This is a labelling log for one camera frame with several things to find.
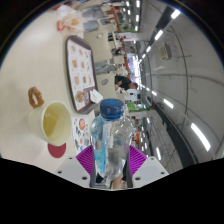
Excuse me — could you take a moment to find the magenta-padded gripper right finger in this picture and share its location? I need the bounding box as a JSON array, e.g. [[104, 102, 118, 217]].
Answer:
[[125, 143, 170, 189]]

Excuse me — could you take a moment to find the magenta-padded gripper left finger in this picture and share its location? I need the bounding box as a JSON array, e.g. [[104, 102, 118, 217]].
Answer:
[[54, 143, 98, 189]]

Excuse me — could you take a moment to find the clear blue-capped water bottle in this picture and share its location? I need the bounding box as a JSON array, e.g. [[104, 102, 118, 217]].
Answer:
[[89, 98, 134, 188]]

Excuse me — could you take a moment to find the flat round red coaster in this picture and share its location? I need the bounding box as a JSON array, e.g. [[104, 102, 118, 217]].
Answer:
[[47, 142, 67, 160]]

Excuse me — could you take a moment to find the colourful printed flyer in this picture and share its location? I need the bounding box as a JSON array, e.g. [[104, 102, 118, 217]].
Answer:
[[71, 115, 93, 155]]

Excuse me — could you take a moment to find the ceiling lights group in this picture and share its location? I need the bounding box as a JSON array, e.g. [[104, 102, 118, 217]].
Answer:
[[124, 0, 213, 161]]

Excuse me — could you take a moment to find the crumpled white napkin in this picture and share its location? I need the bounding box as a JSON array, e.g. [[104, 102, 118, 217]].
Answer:
[[89, 88, 104, 104]]

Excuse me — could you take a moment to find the beige chair with round hole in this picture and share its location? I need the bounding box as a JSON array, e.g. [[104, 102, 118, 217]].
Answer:
[[83, 30, 114, 61], [94, 73, 119, 98]]

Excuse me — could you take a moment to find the person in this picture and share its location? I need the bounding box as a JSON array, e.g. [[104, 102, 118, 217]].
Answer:
[[114, 74, 139, 92]]

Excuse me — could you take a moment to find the brown tray with paper liner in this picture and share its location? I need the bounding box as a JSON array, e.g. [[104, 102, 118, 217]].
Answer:
[[64, 35, 100, 115]]

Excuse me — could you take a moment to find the ceiling air conditioner unit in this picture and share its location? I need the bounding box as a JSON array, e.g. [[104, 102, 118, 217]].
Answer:
[[159, 43, 173, 61]]

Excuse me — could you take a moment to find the clear plastic food bag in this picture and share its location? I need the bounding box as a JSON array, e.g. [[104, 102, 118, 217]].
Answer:
[[55, 4, 86, 34]]

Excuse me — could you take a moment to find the cream mug with brown handle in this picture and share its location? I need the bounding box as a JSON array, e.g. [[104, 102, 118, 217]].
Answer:
[[27, 86, 73, 147]]

